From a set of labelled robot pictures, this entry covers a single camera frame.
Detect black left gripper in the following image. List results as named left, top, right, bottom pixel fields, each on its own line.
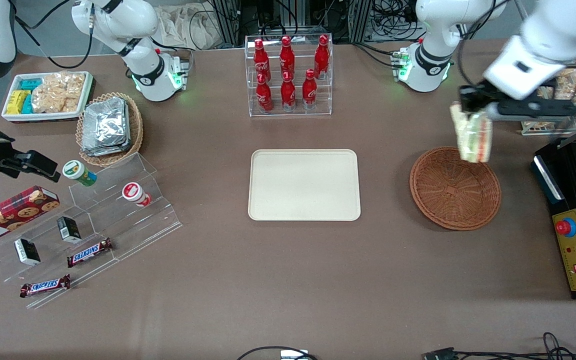
left=458, top=81, right=576, bottom=121

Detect triangle sandwich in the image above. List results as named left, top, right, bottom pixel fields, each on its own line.
left=450, top=102, right=493, bottom=164

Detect white rectangular snack tray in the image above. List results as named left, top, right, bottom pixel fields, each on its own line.
left=1, top=71, right=95, bottom=124

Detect brown round wicker basket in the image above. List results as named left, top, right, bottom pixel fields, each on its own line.
left=409, top=146, right=502, bottom=231

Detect light wicker basket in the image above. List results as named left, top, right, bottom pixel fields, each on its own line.
left=76, top=92, right=145, bottom=167

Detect beige plastic tray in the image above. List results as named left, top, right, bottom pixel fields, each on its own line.
left=248, top=149, right=362, bottom=222

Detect red tartan cookie box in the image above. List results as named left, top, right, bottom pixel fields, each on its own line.
left=0, top=185, right=61, bottom=247

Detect green lid snack cup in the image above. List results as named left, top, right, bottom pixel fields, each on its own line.
left=62, top=160, right=98, bottom=187

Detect yellow snack packs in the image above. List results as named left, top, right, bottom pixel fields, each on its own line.
left=6, top=90, right=32, bottom=115

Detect small black box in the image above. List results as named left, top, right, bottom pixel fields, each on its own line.
left=14, top=238, right=42, bottom=266
left=57, top=216, right=82, bottom=244

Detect clear bag of crackers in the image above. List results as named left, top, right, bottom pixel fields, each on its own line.
left=31, top=71, right=86, bottom=114

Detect silver foil pack stack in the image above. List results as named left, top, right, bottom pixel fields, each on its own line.
left=81, top=97, right=132, bottom=157

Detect brown Snickers bar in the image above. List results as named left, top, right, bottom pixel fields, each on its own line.
left=20, top=274, right=72, bottom=299
left=66, top=238, right=114, bottom=268

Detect clear acrylic step stand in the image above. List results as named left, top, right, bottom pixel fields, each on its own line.
left=0, top=152, right=184, bottom=310

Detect red lid snack cup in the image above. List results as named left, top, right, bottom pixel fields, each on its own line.
left=122, top=182, right=152, bottom=207

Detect clear acrylic bottle rack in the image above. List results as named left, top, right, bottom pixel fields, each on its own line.
left=244, top=34, right=334, bottom=118

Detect red emergency stop button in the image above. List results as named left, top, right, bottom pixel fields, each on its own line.
left=555, top=217, right=576, bottom=238

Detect red cola bottle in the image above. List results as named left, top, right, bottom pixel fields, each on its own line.
left=253, top=39, right=271, bottom=83
left=280, top=36, right=296, bottom=81
left=314, top=35, right=330, bottom=80
left=256, top=74, right=274, bottom=113
left=302, top=69, right=318, bottom=110
left=281, top=71, right=297, bottom=112

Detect black machine with yellow panel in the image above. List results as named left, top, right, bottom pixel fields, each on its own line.
left=532, top=116, right=576, bottom=301

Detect beige crumpled cloth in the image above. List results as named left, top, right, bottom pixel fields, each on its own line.
left=155, top=4, right=225, bottom=51

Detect black plug connector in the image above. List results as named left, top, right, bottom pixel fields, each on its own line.
left=423, top=347, right=457, bottom=360

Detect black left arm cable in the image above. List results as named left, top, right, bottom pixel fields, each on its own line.
left=457, top=0, right=500, bottom=87

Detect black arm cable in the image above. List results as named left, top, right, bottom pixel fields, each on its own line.
left=457, top=0, right=500, bottom=87
left=14, top=0, right=94, bottom=70

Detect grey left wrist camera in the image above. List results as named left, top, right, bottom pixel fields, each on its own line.
left=488, top=103, right=576, bottom=122

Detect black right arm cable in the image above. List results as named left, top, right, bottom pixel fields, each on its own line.
left=14, top=0, right=94, bottom=70

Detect black background cable bundle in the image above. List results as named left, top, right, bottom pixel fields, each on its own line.
left=372, top=0, right=420, bottom=42

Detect aluminium frame post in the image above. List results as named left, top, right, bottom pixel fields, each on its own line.
left=350, top=0, right=374, bottom=44
left=213, top=0, right=242, bottom=48

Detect black tangled cables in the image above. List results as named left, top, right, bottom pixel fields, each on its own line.
left=455, top=332, right=576, bottom=360

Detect black looped cable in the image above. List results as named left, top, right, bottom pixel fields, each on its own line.
left=237, top=346, right=319, bottom=360

